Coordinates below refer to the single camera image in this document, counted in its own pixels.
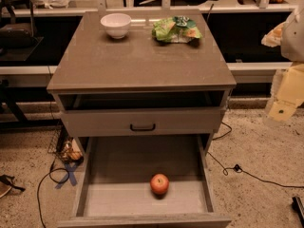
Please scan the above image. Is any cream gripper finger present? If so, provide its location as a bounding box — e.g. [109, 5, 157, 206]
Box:
[263, 99, 296, 126]
[261, 22, 284, 48]

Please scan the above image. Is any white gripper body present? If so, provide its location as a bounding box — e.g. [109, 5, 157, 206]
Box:
[275, 63, 304, 106]

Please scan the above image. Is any red apple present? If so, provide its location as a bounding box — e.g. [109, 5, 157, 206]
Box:
[150, 174, 169, 195]

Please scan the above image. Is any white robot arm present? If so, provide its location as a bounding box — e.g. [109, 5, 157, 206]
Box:
[261, 4, 304, 123]

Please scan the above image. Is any grey top drawer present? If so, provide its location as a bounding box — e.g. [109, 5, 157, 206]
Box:
[61, 107, 224, 137]

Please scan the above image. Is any grey drawer cabinet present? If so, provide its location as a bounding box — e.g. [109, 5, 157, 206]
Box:
[46, 9, 238, 228]

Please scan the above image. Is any open grey middle drawer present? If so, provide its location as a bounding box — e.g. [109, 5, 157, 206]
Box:
[58, 135, 231, 228]

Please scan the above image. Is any green chip bag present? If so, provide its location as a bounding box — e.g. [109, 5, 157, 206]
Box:
[152, 16, 202, 43]

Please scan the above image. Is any black object floor right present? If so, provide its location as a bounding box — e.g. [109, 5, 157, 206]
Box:
[292, 197, 304, 228]

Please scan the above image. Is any white ceramic bowl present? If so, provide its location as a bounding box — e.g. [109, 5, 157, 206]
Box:
[101, 13, 131, 39]

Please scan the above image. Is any blue tape cross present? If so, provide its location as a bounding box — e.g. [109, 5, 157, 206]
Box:
[55, 163, 78, 189]

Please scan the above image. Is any black chair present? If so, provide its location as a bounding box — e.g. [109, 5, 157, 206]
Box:
[0, 0, 44, 62]

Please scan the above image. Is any black cable right floor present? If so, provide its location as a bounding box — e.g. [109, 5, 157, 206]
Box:
[207, 121, 304, 189]

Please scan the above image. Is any black cable floor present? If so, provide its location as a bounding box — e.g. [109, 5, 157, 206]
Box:
[207, 121, 304, 189]
[36, 157, 70, 228]

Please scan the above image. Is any black drawer handle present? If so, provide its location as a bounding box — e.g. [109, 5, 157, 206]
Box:
[129, 123, 156, 132]

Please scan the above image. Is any wire basket with items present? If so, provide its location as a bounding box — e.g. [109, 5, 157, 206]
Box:
[47, 125, 84, 163]

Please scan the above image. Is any black cable left floor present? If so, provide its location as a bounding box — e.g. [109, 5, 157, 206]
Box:
[36, 157, 70, 228]

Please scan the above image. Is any black strap on floor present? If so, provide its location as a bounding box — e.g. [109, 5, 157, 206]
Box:
[0, 174, 27, 199]

